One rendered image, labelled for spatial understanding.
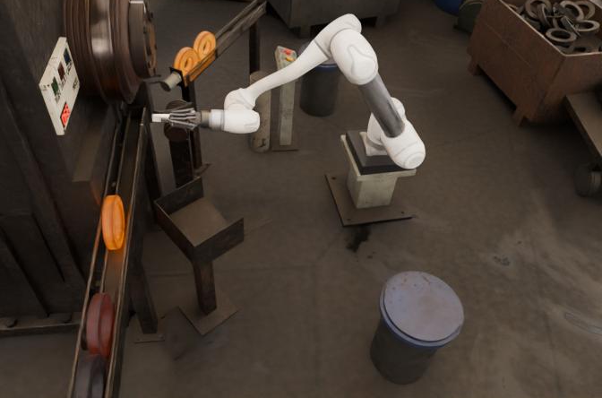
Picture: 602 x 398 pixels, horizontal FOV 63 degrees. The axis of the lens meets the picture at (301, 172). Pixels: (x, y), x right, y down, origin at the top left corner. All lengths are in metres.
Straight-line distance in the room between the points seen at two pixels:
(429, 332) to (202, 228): 0.92
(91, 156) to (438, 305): 1.38
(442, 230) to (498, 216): 0.37
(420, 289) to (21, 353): 1.67
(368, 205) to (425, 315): 0.98
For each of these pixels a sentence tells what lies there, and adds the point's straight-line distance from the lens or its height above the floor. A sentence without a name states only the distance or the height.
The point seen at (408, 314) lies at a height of 0.43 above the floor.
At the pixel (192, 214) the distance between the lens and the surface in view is 1.92.
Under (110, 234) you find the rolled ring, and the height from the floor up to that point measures 0.76.
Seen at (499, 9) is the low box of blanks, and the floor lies 0.57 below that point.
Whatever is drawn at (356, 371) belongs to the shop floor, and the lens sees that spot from 2.28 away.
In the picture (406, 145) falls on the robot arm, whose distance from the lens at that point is 2.25.
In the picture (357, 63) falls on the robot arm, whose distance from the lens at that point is 1.83.
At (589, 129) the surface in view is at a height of 0.33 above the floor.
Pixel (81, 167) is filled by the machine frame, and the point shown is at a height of 0.87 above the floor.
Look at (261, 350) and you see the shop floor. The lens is 2.28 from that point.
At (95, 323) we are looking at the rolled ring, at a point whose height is 0.77.
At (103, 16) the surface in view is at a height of 1.28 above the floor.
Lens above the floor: 2.06
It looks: 44 degrees down
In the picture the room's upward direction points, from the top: 5 degrees clockwise
